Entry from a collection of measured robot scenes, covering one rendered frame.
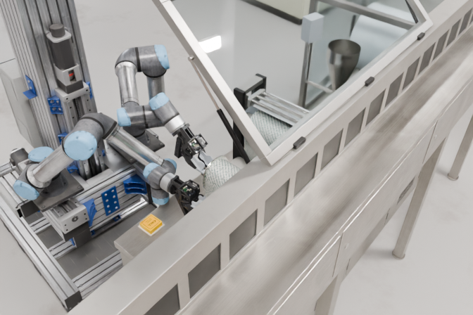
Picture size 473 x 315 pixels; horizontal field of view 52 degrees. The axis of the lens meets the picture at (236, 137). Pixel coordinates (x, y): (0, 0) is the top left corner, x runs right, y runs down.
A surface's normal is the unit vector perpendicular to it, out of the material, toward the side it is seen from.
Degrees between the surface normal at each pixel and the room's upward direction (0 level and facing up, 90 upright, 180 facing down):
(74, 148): 85
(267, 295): 0
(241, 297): 0
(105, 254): 0
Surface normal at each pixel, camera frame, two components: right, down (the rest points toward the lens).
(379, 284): 0.01, -0.77
